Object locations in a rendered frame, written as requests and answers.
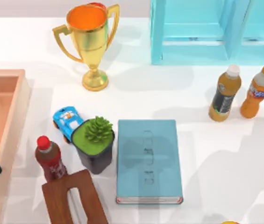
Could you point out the potted green succulent plant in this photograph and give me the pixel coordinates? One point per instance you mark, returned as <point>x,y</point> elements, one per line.
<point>94,144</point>

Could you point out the teal hardcover book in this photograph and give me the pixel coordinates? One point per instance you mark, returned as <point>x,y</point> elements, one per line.
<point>149,163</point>

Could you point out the blue toy car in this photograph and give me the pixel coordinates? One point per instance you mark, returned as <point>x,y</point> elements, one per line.
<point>67,120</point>

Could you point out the gold trophy cup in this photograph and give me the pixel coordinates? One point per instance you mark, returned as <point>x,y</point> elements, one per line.
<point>92,39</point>

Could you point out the light blue rack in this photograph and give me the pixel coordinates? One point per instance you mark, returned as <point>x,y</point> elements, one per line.
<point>192,53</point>

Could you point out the red capped cola bottle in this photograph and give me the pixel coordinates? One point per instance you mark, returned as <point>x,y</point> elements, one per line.
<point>51,161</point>

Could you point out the white capped amber bottle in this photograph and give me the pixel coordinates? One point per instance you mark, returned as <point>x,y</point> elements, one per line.
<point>225,93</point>

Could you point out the brown wooden tissue box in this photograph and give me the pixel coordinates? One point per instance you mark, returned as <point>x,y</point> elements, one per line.
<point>59,198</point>

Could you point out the salmon shallow box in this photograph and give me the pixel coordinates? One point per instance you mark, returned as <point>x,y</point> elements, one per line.
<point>8,121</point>

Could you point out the orange soda bottle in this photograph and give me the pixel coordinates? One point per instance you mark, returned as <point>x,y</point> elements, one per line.
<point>255,93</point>

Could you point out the yellow object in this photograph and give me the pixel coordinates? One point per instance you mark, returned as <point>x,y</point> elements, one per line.
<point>230,222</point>

